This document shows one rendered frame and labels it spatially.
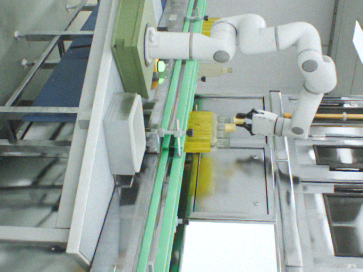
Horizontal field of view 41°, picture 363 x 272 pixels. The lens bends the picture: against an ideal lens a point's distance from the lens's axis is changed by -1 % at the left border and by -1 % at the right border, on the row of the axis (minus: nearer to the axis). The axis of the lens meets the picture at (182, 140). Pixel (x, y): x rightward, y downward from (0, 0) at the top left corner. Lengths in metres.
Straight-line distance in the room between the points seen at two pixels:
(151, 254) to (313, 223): 0.68
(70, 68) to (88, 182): 0.98
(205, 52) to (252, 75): 6.74
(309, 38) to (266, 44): 0.15
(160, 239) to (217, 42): 0.69
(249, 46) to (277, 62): 6.65
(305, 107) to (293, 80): 6.67
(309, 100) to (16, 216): 1.20
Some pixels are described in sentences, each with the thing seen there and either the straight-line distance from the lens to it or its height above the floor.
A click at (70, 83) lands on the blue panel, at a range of 2.17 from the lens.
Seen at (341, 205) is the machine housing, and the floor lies 1.58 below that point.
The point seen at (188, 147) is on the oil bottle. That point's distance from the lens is 1.91.
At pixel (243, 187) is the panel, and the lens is 1.92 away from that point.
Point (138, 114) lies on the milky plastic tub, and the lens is 1.67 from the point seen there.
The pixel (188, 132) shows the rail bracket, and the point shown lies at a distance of 1.72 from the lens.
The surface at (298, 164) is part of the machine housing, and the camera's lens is 2.09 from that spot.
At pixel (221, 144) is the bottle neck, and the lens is 1.92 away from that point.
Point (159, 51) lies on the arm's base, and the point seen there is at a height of 0.89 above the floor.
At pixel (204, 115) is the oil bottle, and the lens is 2.05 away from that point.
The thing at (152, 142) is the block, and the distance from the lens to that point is 1.76.
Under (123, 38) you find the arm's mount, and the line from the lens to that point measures 1.62.
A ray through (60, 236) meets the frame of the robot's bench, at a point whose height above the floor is 0.68.
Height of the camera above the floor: 1.15
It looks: 6 degrees down
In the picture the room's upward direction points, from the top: 91 degrees clockwise
